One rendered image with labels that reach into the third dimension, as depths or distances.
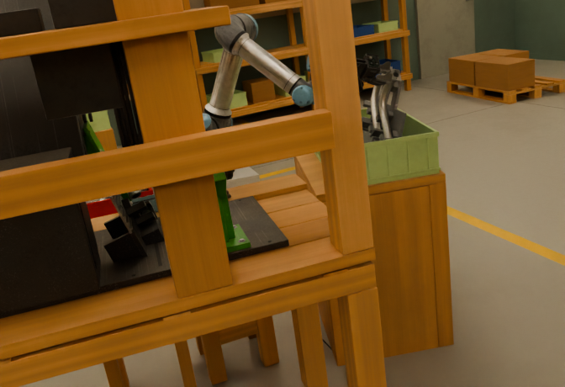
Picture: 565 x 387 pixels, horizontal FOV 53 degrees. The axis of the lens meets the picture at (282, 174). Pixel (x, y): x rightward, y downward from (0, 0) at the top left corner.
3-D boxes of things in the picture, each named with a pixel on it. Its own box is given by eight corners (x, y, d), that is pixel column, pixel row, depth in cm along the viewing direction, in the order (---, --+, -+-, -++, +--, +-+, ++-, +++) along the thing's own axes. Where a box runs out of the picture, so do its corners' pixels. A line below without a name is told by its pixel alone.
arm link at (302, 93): (212, 9, 207) (318, 91, 201) (225, 8, 217) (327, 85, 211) (198, 36, 212) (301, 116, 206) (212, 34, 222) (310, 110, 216)
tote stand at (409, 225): (311, 290, 310) (292, 151, 286) (404, 273, 313) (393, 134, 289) (337, 366, 245) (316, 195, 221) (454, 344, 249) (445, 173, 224)
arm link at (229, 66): (189, 137, 240) (220, 9, 217) (207, 129, 253) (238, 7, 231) (213, 148, 237) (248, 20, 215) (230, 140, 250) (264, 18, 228)
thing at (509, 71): (446, 92, 754) (445, 58, 740) (498, 81, 776) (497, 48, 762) (509, 104, 644) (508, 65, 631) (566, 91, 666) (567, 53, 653)
